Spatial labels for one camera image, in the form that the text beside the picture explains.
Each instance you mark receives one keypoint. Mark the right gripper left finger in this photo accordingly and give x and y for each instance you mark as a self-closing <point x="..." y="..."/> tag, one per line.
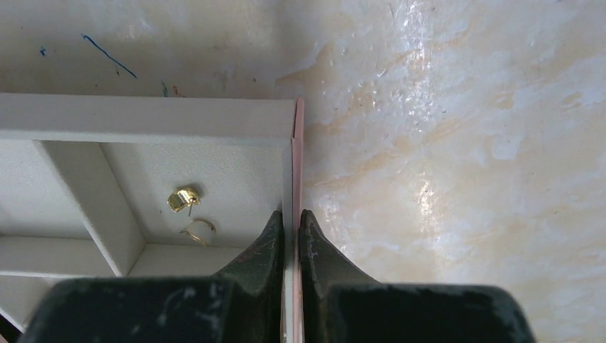
<point x="239" y="303"/>

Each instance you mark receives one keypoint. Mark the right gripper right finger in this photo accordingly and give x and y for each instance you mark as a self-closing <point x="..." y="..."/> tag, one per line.
<point x="341" y="303"/>

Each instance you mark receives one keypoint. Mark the beige divided tray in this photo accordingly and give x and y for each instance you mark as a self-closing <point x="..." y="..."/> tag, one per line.
<point x="85" y="182"/>

